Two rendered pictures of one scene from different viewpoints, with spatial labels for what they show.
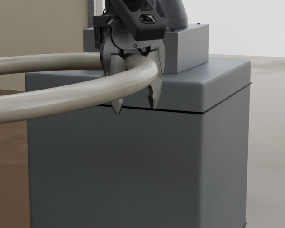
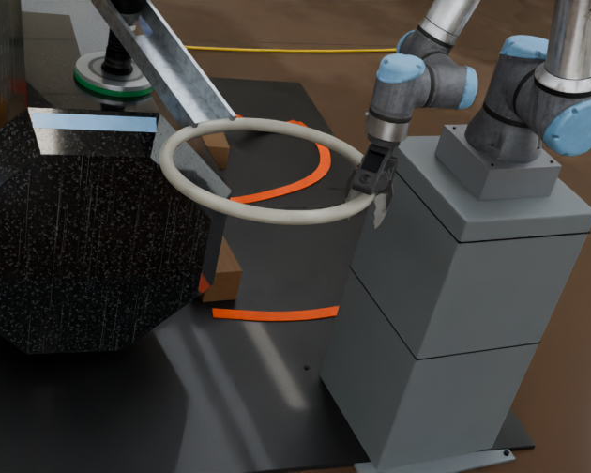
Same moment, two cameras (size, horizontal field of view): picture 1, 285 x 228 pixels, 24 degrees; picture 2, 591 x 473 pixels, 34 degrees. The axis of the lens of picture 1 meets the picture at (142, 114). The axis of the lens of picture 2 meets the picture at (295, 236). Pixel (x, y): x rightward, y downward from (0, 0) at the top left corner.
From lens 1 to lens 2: 1.42 m
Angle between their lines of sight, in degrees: 40
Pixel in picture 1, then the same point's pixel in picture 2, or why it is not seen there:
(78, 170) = (389, 227)
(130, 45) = not seen: hidden behind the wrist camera
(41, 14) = not seen: outside the picture
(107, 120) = (414, 205)
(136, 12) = (363, 170)
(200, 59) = (530, 193)
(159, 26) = (366, 187)
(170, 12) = (507, 147)
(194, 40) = (522, 177)
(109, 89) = (280, 219)
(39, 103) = (234, 211)
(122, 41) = not seen: hidden behind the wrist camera
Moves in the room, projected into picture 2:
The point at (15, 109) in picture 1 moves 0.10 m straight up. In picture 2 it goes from (221, 208) to (230, 165)
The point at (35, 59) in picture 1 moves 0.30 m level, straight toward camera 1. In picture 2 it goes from (346, 150) to (272, 190)
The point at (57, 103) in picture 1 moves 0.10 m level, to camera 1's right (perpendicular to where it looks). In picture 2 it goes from (243, 215) to (278, 240)
